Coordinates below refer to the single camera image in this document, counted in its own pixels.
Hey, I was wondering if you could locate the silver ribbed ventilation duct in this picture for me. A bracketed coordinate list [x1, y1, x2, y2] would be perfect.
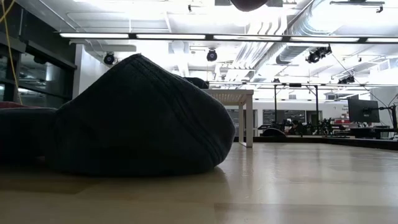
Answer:
[275, 0, 358, 65]

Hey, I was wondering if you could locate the white perforated shelf riser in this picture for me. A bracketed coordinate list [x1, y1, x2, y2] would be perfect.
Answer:
[201, 88, 254, 148]

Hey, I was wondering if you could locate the dark glass partition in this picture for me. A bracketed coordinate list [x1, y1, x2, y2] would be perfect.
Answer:
[0, 0, 78, 110]

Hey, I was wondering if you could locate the dark office desk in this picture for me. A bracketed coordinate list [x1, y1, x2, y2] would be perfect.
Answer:
[349, 126, 398, 139]

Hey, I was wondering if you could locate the black computer monitor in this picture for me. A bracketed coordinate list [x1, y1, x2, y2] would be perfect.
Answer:
[347, 98, 381, 124]

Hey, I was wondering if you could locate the yellow cable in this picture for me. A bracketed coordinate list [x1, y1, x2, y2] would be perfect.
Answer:
[0, 0, 23, 105]

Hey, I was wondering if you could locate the black dome-shaped object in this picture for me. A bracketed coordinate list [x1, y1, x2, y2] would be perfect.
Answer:
[261, 127, 287, 138]

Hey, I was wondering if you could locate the black ceiling spotlight cluster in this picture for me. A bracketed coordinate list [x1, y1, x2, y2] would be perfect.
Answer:
[305, 45, 333, 65]
[337, 75, 356, 85]

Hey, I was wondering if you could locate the person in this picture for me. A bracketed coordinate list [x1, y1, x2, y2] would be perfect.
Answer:
[288, 119, 302, 135]

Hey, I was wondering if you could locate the black metal stand frame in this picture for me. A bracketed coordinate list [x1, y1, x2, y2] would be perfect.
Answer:
[272, 82, 320, 125]

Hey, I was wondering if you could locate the overhead LED light bar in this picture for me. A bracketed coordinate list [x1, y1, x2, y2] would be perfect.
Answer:
[58, 32, 398, 44]

